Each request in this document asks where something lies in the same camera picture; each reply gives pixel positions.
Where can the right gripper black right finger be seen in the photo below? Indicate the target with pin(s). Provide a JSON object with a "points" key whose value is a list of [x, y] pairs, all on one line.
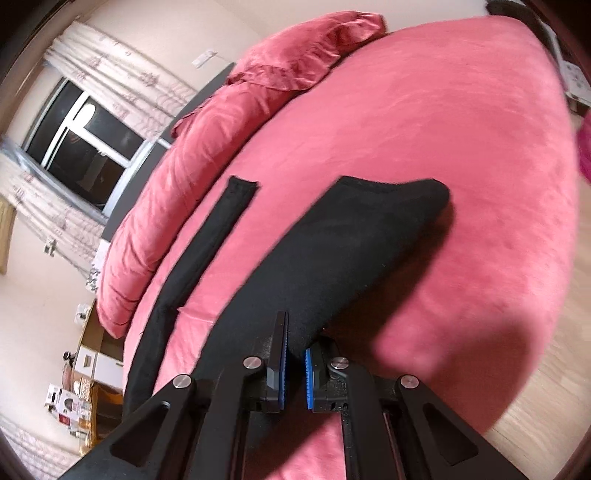
{"points": [[398, 428]]}

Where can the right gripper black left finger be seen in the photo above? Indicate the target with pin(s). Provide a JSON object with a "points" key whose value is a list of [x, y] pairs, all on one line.
{"points": [[195, 428]]}

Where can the black pants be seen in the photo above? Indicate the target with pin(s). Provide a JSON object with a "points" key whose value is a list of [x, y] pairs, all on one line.
{"points": [[341, 245]]}

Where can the white cabinet with drawer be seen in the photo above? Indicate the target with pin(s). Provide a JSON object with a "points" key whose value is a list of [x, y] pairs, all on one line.
{"points": [[99, 356]]}

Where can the white product box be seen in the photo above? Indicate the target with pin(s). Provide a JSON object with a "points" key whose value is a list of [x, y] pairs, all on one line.
{"points": [[68, 408]]}

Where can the pink bed blanket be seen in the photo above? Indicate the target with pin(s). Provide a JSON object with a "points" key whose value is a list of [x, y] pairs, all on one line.
{"points": [[470, 306]]}

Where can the red folded duvet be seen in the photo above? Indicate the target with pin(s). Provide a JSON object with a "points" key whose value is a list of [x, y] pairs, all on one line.
{"points": [[206, 141]]}

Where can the white patterned curtain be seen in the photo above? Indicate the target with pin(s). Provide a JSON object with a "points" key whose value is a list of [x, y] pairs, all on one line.
{"points": [[140, 93]]}

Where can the grey bed headboard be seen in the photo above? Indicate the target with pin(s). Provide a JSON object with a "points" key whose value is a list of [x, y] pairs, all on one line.
{"points": [[126, 199]]}

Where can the red ruffled pillow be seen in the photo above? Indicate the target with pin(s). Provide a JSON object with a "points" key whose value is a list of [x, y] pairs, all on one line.
{"points": [[299, 57]]}

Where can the window with white frame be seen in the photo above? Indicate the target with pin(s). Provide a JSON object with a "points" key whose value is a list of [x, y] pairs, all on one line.
{"points": [[84, 147]]}

